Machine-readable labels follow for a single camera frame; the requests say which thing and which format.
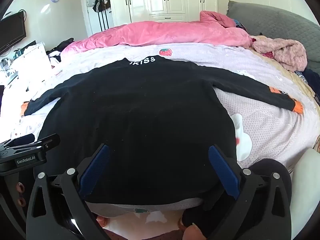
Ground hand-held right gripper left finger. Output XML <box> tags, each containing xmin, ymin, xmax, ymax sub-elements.
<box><xmin>26</xmin><ymin>143</ymin><xmax>111</xmax><ymax>240</ymax></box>

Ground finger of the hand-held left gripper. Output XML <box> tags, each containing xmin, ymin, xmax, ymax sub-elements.
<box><xmin>0</xmin><ymin>133</ymin><xmax>61</xmax><ymax>157</ymax></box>

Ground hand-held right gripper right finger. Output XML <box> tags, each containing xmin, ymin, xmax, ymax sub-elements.
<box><xmin>208</xmin><ymin>144</ymin><xmax>293</xmax><ymax>240</ymax></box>

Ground black sweater with orange cuffs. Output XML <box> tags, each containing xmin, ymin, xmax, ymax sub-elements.
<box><xmin>24</xmin><ymin>54</ymin><xmax>304</xmax><ymax>205</ymax></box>

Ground dark clothes pile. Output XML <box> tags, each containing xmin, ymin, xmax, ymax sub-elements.
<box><xmin>47</xmin><ymin>38</ymin><xmax>75</xmax><ymax>63</ymax></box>

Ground dark patterned clothes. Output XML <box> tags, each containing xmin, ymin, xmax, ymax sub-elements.
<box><xmin>295</xmin><ymin>69</ymin><xmax>320</xmax><ymax>93</ymax></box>

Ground person's left hand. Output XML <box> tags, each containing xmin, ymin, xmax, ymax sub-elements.
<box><xmin>15</xmin><ymin>182</ymin><xmax>27</xmax><ymax>207</ymax></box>

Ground person's right hand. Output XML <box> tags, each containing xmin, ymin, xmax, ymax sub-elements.
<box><xmin>96</xmin><ymin>216</ymin><xmax>209</xmax><ymax>240</ymax></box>

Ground person's dotted red pants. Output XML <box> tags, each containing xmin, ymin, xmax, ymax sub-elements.
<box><xmin>102</xmin><ymin>227</ymin><xmax>184</xmax><ymax>240</ymax></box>

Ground white drawer cabinet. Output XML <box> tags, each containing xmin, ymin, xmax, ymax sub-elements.
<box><xmin>12</xmin><ymin>41</ymin><xmax>54</xmax><ymax>90</ymax></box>

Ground black television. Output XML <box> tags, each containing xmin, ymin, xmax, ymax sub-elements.
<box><xmin>0</xmin><ymin>11</ymin><xmax>27</xmax><ymax>55</ymax></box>

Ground white door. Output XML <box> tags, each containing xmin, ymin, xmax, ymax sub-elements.
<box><xmin>79</xmin><ymin>0</ymin><xmax>115</xmax><ymax>39</ymax></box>

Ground pink fluffy garment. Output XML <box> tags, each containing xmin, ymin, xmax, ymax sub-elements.
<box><xmin>252</xmin><ymin>38</ymin><xmax>307</xmax><ymax>73</ymax></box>

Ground pink quilt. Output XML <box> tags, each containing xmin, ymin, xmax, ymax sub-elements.
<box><xmin>61</xmin><ymin>10</ymin><xmax>253</xmax><ymax>55</ymax></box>

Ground hanging bags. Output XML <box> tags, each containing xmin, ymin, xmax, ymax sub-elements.
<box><xmin>90</xmin><ymin>0</ymin><xmax>112</xmax><ymax>13</ymax></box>

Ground grey quilted headboard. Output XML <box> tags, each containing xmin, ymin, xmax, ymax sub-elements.
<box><xmin>226</xmin><ymin>1</ymin><xmax>320</xmax><ymax>70</ymax></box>

